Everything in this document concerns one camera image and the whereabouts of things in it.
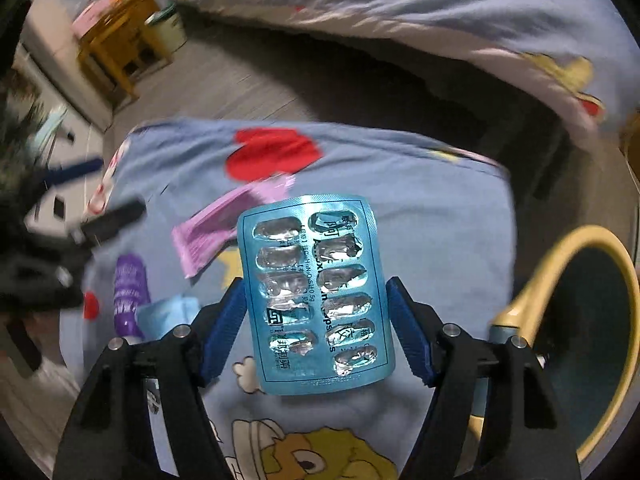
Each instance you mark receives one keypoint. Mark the teal blister pack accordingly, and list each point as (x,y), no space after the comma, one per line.
(300,240)

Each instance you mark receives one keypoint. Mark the white bin with green lid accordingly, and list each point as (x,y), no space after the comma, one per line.
(165,27)

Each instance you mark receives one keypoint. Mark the pink wrapper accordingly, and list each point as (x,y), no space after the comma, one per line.
(210,235)

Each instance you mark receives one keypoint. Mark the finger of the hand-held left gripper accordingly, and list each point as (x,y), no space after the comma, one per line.
(75,171)
(112,222)

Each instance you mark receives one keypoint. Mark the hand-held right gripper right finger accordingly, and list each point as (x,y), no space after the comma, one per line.
(406,327)

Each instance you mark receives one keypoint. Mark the bed with cartoon sheet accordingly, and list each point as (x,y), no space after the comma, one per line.
(400,10)

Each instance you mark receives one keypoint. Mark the purple tube with white cap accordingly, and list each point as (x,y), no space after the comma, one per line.
(129,285)

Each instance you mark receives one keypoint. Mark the wooden side table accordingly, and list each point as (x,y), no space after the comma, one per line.
(115,45)

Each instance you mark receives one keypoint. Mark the teal bin with yellow rim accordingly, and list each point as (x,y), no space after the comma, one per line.
(525,305)

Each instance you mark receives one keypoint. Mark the light blue packet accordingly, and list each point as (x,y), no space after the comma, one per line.
(165,316)

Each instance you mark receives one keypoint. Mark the blue cartoon print blanket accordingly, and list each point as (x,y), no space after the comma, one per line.
(400,185)

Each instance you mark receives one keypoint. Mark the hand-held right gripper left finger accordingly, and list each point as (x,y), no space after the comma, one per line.
(225,322)

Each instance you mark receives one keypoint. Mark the pink box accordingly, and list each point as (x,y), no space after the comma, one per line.
(90,17)

